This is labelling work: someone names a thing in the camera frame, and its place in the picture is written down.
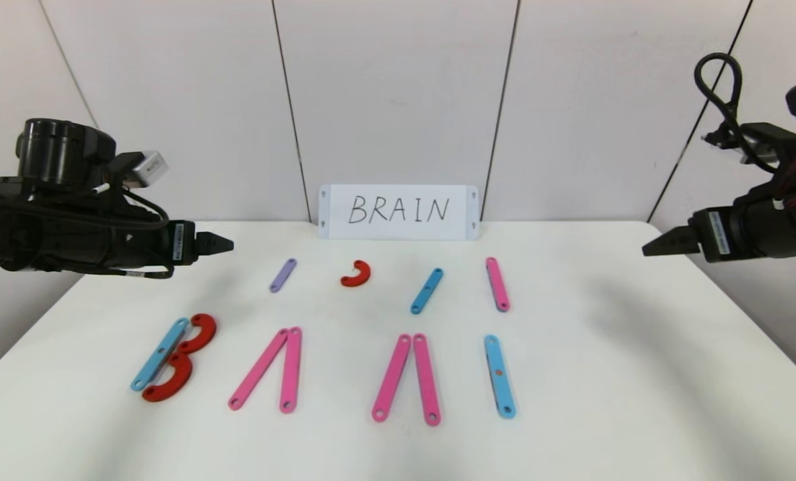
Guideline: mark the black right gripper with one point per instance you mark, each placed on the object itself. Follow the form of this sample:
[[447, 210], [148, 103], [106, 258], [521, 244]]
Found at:
[[713, 234]]

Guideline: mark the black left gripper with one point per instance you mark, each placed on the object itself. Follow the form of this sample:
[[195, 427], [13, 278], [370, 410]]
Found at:
[[182, 243]]

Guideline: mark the pink plastic bar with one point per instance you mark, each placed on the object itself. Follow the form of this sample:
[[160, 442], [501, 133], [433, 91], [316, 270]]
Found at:
[[258, 369], [497, 284], [291, 371], [392, 377], [426, 381]]

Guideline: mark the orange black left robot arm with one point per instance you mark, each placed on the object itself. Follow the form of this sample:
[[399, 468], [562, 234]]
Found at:
[[37, 234]]

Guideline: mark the white sign reading BRAIN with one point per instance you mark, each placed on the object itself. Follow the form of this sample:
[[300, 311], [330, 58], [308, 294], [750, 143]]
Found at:
[[398, 212]]

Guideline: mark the short purple plastic bar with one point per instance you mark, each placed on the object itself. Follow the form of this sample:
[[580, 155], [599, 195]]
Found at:
[[283, 275]]

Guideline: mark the red curved plastic piece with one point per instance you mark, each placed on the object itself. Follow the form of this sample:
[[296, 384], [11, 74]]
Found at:
[[178, 382], [205, 333]]

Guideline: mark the blue plastic bar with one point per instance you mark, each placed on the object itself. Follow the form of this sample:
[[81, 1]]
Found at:
[[427, 290], [160, 354]]

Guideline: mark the small red curved piece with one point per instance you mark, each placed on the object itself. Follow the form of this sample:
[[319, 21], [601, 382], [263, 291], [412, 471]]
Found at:
[[361, 277]]

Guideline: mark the blue bar with orange dot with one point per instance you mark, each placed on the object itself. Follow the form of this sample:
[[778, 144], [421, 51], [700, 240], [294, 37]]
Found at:
[[500, 384]]

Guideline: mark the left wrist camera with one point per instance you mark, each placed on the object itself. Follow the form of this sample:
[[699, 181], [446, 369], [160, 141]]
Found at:
[[149, 168]]

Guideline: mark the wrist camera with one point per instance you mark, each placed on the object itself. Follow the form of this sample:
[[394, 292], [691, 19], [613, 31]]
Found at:
[[762, 137], [149, 168]]

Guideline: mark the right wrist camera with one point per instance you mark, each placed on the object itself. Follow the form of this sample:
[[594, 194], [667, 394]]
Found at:
[[762, 137]]

